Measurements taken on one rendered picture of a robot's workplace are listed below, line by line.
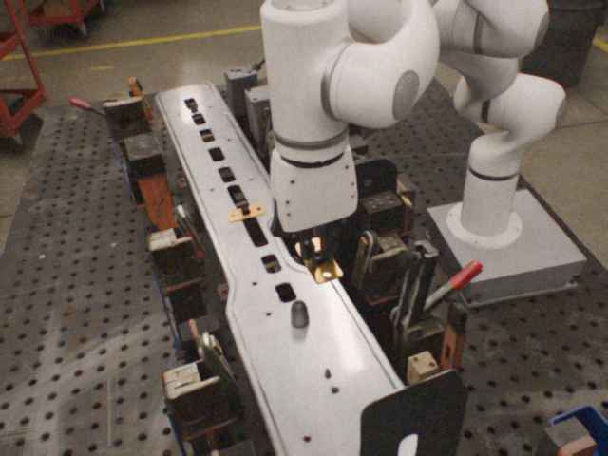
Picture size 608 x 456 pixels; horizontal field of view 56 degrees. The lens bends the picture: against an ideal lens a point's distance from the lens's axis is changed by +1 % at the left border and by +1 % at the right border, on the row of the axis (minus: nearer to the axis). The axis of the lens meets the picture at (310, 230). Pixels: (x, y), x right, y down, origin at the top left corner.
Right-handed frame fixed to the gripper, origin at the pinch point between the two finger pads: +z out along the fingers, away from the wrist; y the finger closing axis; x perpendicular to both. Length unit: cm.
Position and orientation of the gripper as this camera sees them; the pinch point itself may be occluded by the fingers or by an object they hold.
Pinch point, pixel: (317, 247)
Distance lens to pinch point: 74.1
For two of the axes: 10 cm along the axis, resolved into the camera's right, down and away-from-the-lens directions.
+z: 0.5, 7.6, 6.4
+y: -9.3, 2.8, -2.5
